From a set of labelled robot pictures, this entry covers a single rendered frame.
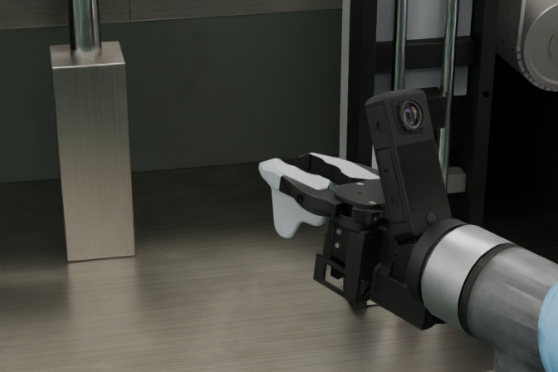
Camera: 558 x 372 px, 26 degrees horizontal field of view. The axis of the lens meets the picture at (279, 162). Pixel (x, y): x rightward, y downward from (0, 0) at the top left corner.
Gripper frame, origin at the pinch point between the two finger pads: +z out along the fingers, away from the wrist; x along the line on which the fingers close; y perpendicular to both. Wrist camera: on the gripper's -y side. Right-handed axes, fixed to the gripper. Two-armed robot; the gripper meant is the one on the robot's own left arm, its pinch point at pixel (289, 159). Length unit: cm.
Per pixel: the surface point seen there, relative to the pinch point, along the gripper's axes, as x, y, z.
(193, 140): 38, 24, 67
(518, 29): 54, -4, 21
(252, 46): 44, 9, 62
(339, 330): 25.6, 30.4, 16.9
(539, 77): 57, 2, 19
